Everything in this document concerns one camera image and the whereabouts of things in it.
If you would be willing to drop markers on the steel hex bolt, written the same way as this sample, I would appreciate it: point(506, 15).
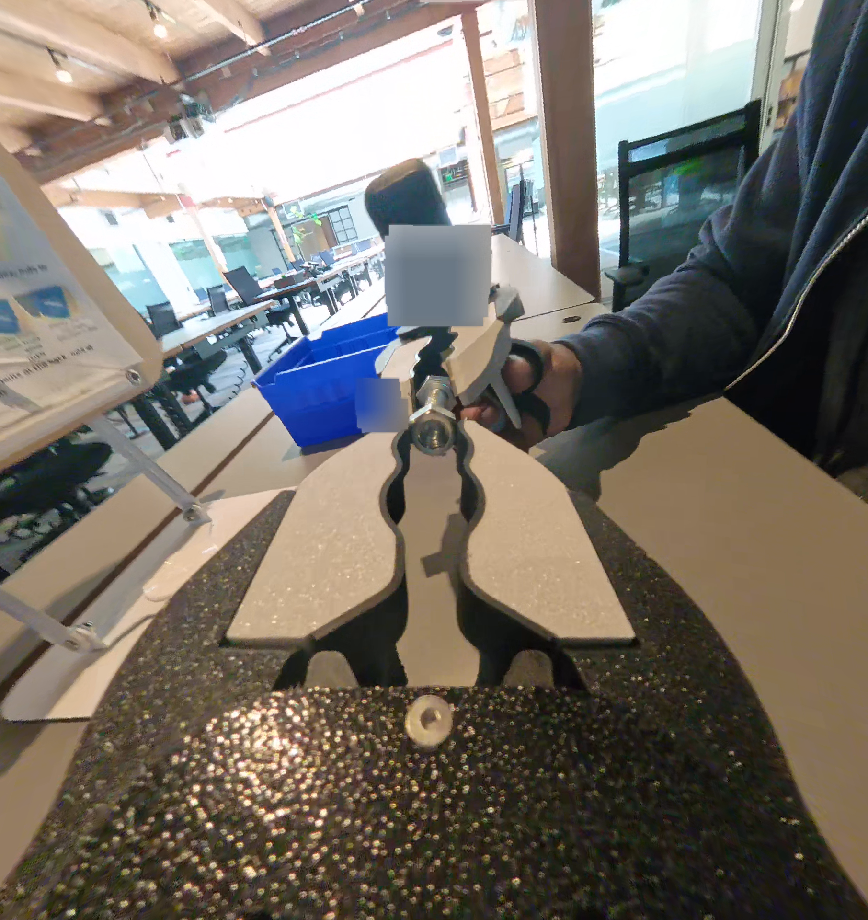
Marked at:
point(436, 399)

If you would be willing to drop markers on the person's torso in dark jacket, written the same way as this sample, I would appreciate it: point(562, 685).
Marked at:
point(836, 251)

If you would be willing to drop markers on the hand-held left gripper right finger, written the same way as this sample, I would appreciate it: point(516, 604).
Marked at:
point(542, 553)

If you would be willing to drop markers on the thin wooden post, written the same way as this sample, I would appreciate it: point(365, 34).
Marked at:
point(481, 115)

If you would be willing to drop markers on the steel hex nut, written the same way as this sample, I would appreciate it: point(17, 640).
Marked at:
point(418, 425)

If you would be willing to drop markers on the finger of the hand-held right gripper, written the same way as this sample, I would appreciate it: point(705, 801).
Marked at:
point(399, 356)
point(481, 363)

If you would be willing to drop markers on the black office chair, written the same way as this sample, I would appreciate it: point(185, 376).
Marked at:
point(251, 287)
point(162, 318)

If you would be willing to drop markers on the thick wooden post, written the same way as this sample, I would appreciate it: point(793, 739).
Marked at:
point(563, 144)

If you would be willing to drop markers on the long blue plastic bin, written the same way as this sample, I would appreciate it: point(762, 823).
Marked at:
point(312, 388)

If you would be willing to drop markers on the ceiling spot lamp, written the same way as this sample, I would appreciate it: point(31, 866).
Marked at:
point(159, 30)
point(62, 74)

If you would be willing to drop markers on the person's right hand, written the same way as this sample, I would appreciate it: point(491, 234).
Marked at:
point(560, 388)

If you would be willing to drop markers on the black mesh chair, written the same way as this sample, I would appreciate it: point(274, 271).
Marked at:
point(693, 180)

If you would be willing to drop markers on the printed instruction sign board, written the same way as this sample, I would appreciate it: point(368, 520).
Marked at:
point(53, 330)

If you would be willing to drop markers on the person's right forearm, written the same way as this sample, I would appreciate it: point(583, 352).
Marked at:
point(657, 338)

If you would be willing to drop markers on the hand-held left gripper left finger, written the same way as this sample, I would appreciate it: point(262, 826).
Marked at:
point(319, 546)

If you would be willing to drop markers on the green potted plant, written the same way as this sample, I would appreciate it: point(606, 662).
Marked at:
point(304, 226)

